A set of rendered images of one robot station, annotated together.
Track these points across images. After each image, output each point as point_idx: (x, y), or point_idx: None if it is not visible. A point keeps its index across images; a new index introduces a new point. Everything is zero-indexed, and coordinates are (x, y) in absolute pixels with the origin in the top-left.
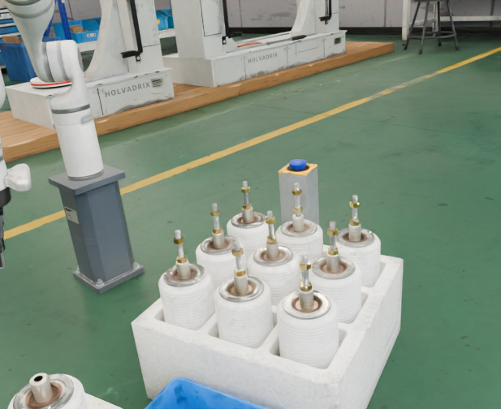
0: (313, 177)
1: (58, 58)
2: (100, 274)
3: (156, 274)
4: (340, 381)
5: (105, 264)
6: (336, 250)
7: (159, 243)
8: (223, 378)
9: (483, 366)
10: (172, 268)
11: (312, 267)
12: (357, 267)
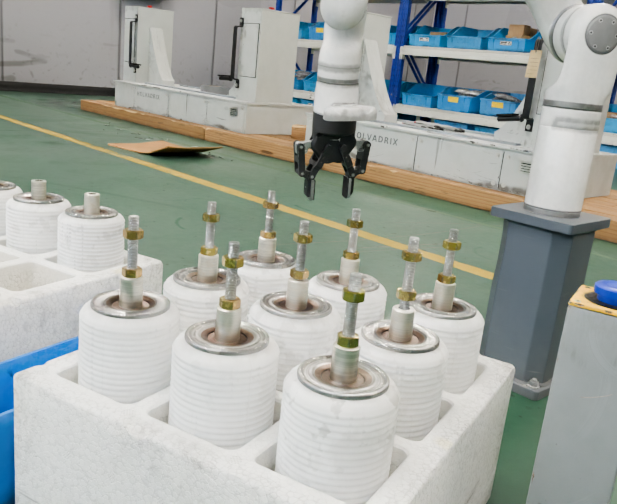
0: (609, 334)
1: (563, 24)
2: (482, 349)
3: (528, 410)
4: (22, 380)
5: (489, 339)
6: (222, 299)
7: None
8: None
9: None
10: (285, 254)
11: None
12: (218, 359)
